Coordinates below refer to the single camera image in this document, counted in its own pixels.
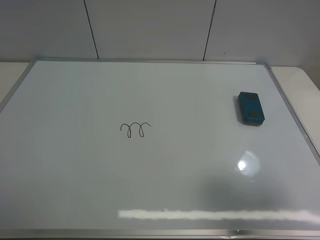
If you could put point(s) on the white whiteboard with aluminium frame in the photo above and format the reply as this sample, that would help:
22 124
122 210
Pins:
153 150

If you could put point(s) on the blue board eraser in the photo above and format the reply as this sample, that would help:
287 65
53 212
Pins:
251 109

